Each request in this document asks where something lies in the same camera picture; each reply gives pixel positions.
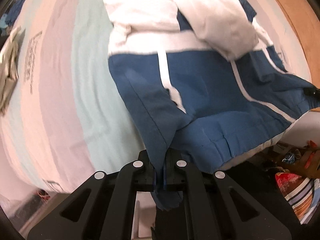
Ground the dark blue folded garment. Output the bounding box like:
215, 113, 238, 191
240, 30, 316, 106
1, 0, 25, 36

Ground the blue and white hooded jacket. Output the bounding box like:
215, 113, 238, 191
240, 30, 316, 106
103, 0, 319, 210

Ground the beige crumpled garment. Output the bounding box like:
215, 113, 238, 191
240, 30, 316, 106
1, 27, 21, 116

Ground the colourful patterned bag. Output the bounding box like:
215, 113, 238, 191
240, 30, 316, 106
265, 139, 320, 224

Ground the striped pastel bed sheet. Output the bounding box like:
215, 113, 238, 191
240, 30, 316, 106
0, 0, 313, 196

